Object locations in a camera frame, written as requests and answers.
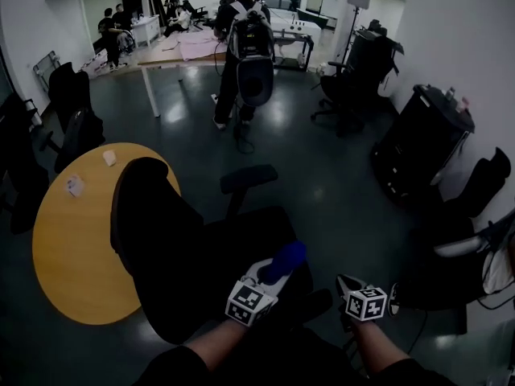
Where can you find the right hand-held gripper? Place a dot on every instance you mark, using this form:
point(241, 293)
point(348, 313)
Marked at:
point(366, 304)

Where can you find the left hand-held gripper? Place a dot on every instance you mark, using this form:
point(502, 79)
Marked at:
point(249, 304)

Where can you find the blue cloth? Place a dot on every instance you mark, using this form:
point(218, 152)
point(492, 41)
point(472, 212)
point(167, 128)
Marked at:
point(287, 257)

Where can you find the person's left forearm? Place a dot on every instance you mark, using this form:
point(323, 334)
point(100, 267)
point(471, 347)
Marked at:
point(219, 344)

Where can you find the person's right forearm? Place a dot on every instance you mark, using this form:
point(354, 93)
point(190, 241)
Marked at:
point(374, 348)

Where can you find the pink cloth sheet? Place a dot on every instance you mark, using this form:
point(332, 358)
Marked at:
point(201, 46)

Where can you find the person's black clothing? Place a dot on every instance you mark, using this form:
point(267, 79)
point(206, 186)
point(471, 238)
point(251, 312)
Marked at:
point(281, 364)

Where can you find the black mesh office chair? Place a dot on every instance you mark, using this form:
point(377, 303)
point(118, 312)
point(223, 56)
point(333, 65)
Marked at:
point(161, 235)

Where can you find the round wooden table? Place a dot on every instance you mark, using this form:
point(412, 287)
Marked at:
point(80, 255)

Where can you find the white power strip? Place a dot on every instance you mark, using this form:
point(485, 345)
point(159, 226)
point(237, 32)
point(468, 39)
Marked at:
point(214, 97)

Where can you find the small white paper packet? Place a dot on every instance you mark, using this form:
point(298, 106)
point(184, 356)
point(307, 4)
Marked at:
point(109, 158)

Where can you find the white printed paper packet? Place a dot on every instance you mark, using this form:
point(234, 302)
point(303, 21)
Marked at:
point(75, 186)

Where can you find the small pink object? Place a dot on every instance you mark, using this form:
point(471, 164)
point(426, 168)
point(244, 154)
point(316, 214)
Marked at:
point(465, 103)

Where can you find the small grey bottle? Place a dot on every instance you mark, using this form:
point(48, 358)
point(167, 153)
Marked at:
point(450, 93)

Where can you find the black tall equipment rack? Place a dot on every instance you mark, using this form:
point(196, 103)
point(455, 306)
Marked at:
point(372, 54)

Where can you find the rectangular wooden table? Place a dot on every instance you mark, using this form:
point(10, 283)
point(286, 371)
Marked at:
point(165, 56)

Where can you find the white cabinet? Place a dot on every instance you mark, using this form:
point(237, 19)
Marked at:
point(145, 28)

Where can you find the whiteboard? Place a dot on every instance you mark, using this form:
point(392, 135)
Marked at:
point(332, 4)

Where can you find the black frame bench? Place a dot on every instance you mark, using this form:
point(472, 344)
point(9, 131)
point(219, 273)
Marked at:
point(293, 46)

